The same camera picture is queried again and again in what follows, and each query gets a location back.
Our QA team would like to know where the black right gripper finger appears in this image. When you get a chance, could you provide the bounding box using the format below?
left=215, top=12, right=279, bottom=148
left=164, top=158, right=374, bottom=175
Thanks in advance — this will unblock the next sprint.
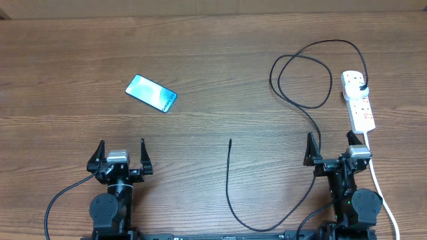
left=346, top=130, right=362, bottom=146
left=303, top=132, right=322, bottom=166

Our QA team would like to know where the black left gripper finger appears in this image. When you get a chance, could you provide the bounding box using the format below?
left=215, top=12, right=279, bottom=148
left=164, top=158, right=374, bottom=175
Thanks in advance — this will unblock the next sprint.
left=140, top=138, right=152, bottom=169
left=87, top=140, right=105, bottom=164

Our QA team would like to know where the blue screen smartphone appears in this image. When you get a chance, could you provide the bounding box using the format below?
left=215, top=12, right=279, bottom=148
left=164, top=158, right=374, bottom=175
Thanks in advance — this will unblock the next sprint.
left=125, top=75, right=177, bottom=113

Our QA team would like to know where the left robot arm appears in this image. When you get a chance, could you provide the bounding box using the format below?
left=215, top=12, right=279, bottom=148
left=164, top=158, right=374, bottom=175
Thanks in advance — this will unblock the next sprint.
left=87, top=139, right=153, bottom=239

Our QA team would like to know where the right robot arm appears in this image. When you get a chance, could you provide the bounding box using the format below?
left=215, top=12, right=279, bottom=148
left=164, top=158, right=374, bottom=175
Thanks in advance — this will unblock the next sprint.
left=296, top=131, right=383, bottom=239

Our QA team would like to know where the white charger plug adapter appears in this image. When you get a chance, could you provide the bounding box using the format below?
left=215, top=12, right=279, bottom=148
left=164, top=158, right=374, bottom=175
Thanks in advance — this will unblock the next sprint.
left=342, top=82, right=370, bottom=101

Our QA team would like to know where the white power strip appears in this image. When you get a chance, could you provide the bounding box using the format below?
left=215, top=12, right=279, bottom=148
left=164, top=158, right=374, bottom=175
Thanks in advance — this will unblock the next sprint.
left=341, top=71, right=376, bottom=134

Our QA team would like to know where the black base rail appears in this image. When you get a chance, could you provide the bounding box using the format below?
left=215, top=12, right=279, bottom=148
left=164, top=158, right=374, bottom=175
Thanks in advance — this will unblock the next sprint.
left=81, top=230, right=378, bottom=240

